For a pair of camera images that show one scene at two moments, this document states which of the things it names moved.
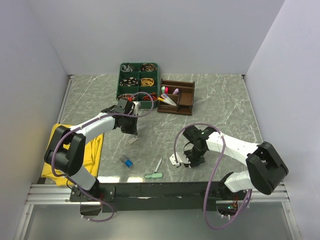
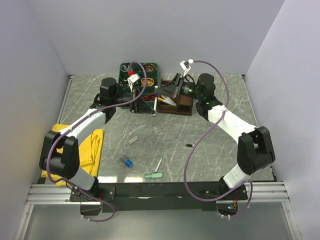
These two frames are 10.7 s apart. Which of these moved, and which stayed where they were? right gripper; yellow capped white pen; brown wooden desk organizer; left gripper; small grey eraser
Moved: right gripper; left gripper
Stayed: yellow capped white pen; small grey eraser; brown wooden desk organizer
